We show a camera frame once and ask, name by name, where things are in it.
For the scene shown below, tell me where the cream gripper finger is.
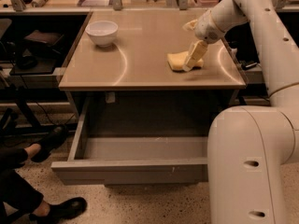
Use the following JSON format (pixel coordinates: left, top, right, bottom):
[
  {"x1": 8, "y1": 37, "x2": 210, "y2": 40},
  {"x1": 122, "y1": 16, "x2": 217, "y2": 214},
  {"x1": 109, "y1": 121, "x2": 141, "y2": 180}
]
[
  {"x1": 182, "y1": 40, "x2": 208, "y2": 72},
  {"x1": 182, "y1": 20, "x2": 197, "y2": 31}
]

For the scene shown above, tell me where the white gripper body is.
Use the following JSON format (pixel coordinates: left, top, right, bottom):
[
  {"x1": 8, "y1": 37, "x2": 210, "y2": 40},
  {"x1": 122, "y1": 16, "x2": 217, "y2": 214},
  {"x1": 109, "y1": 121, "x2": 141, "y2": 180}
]
[{"x1": 194, "y1": 10, "x2": 225, "y2": 44}]

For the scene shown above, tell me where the yellow sponge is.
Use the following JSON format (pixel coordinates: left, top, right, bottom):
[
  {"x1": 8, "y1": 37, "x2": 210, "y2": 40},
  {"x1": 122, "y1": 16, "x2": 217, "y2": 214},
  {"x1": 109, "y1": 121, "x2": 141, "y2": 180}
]
[{"x1": 166, "y1": 50, "x2": 205, "y2": 72}]

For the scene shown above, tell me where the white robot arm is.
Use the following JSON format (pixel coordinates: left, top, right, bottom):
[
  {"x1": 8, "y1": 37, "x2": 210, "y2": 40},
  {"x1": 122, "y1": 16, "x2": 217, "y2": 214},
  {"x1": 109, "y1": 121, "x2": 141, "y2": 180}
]
[{"x1": 185, "y1": 0, "x2": 299, "y2": 224}]

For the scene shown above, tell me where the grey cabinet with counter top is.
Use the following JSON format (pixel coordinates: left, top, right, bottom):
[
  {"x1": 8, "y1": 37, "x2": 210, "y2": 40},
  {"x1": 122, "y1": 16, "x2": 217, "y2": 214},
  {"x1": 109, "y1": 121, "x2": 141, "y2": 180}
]
[{"x1": 58, "y1": 8, "x2": 248, "y2": 119}]

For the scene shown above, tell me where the grey open top drawer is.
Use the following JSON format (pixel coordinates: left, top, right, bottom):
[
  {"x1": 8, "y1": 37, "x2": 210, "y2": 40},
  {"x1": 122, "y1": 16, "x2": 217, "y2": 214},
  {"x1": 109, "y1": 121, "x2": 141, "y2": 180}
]
[{"x1": 51, "y1": 96, "x2": 208, "y2": 186}]

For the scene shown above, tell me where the small black device right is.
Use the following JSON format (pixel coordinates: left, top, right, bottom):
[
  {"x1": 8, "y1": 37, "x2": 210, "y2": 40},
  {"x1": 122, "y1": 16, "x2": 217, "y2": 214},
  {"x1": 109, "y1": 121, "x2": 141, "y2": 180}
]
[{"x1": 240, "y1": 61, "x2": 257, "y2": 71}]

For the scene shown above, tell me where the white ceramic bowl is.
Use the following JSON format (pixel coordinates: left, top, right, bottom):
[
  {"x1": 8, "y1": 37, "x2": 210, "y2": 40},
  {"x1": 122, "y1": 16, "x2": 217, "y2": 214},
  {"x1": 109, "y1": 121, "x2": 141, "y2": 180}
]
[{"x1": 85, "y1": 21, "x2": 119, "y2": 47}]

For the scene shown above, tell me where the dark box on shelf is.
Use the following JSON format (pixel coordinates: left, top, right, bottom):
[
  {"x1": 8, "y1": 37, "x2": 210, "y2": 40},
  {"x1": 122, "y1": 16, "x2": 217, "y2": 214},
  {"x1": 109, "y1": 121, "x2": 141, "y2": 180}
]
[{"x1": 23, "y1": 30, "x2": 64, "y2": 58}]

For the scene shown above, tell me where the black shoe upper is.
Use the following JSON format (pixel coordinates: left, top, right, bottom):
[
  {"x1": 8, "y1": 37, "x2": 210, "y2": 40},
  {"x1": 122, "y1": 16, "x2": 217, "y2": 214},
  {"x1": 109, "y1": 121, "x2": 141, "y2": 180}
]
[{"x1": 31, "y1": 125, "x2": 68, "y2": 162}]

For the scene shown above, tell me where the black shoe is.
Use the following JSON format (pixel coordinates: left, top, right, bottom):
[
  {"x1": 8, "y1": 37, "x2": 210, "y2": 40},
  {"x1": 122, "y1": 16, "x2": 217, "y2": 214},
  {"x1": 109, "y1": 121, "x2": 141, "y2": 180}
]
[
  {"x1": 31, "y1": 125, "x2": 68, "y2": 162},
  {"x1": 29, "y1": 197, "x2": 87, "y2": 224}
]

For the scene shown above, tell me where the black shoe lower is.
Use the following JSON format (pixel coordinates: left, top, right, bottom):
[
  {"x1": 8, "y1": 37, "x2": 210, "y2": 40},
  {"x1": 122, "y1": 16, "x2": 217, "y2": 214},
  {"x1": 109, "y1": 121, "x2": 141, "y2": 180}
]
[{"x1": 29, "y1": 197, "x2": 87, "y2": 224}]

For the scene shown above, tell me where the black trouser leg upper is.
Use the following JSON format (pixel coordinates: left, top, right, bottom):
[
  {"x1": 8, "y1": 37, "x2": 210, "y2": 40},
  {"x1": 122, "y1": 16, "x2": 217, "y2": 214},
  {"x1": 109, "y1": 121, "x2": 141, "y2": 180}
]
[{"x1": 0, "y1": 148, "x2": 28, "y2": 173}]

